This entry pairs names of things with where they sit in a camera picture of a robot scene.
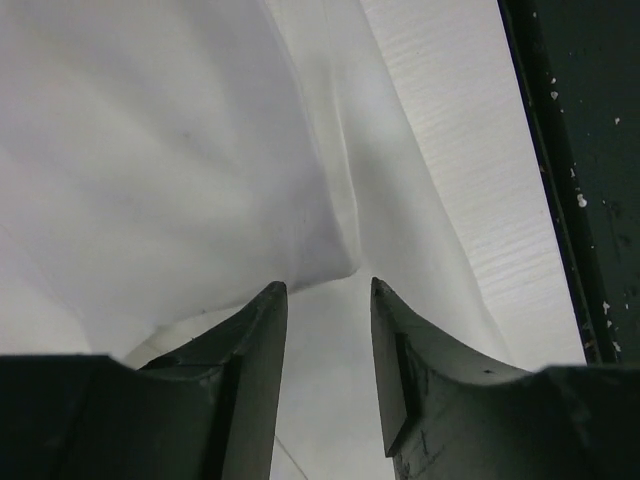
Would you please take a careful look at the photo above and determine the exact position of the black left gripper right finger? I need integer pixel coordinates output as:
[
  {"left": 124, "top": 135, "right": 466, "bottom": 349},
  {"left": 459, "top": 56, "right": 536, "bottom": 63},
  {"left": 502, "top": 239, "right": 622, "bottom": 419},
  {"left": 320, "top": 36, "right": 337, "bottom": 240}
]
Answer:
[{"left": 370, "top": 279, "right": 639, "bottom": 479}]

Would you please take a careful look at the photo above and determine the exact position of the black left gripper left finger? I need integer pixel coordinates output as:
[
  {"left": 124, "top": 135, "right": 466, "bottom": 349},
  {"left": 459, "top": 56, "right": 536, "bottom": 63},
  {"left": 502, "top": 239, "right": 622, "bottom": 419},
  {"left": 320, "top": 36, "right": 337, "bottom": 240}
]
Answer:
[{"left": 1, "top": 282, "right": 288, "bottom": 479}]

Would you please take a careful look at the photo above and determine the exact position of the white daisy print t-shirt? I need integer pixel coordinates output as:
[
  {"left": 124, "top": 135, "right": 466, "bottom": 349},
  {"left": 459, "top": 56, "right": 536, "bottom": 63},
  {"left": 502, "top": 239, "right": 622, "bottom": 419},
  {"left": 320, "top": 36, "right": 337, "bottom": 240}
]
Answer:
[{"left": 1, "top": 1, "right": 513, "bottom": 479}]

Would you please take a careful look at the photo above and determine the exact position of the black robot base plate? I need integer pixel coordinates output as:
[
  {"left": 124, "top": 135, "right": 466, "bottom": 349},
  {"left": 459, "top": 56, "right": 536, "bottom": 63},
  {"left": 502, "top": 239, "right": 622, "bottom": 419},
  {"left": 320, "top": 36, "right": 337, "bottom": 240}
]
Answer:
[{"left": 499, "top": 0, "right": 639, "bottom": 366}]

